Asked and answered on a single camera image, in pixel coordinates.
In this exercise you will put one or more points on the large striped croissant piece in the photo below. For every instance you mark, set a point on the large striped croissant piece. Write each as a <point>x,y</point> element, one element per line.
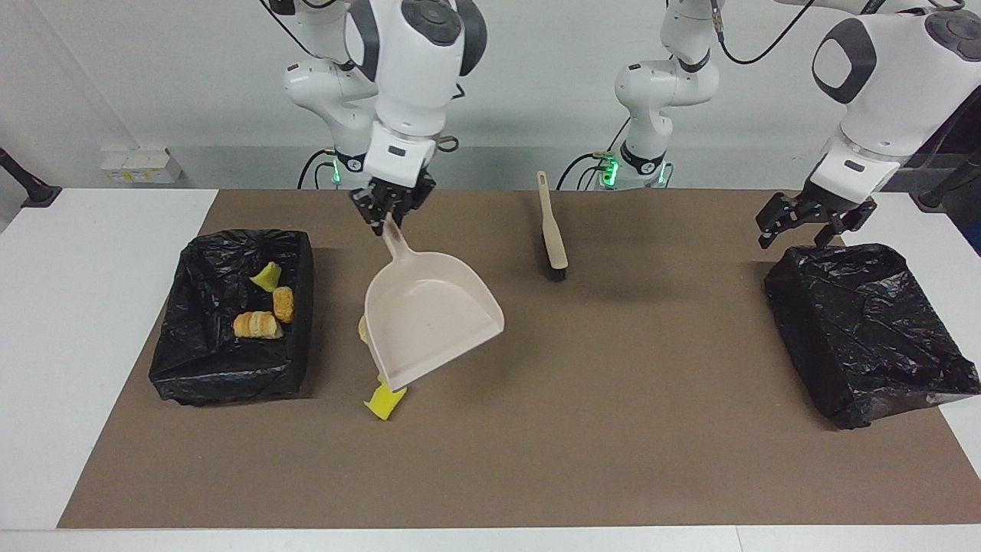
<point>257,326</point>

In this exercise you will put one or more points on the brown bread roll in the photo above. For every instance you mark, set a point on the brown bread roll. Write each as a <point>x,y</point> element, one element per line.
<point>283,304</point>

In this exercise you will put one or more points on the brown table mat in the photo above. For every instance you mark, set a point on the brown table mat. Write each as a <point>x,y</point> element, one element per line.
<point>613,460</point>

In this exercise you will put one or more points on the yellow sponge piece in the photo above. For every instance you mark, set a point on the yellow sponge piece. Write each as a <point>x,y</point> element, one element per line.
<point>383,406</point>
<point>267,277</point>

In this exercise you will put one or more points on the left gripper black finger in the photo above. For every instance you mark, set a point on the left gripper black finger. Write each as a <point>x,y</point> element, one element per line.
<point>835,228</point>
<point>778,215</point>

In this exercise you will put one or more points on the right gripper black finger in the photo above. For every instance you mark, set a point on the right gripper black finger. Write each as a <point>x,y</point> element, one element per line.
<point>374,217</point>
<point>401,215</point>

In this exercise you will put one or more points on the pale bread chunk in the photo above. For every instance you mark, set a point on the pale bread chunk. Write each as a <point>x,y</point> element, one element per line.
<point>362,330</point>

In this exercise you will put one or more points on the beige hand brush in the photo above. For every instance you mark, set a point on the beige hand brush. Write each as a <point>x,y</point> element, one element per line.
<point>553,238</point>

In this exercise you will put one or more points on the black bag lined bin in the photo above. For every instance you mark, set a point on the black bag lined bin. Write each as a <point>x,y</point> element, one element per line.
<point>858,337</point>
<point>199,360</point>

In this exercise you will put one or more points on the beige plastic dustpan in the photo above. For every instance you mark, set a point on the beige plastic dustpan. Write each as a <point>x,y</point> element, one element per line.
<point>429,322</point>

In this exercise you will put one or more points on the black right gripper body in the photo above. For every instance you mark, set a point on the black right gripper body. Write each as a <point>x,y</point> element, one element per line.
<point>391,195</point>

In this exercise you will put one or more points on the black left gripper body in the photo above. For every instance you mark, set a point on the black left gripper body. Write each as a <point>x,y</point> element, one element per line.
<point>831,205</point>

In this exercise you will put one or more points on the black stand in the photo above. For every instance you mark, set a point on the black stand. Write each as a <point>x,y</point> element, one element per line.
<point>38,193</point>
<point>939,198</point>

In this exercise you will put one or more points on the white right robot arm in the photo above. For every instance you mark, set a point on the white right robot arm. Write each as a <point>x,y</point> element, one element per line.
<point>414,77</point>

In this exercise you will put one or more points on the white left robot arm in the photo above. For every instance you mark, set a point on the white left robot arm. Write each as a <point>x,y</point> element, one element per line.
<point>881,100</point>

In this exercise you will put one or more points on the white wall socket box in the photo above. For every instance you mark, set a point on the white wall socket box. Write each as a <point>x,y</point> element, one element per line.
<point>142,166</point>

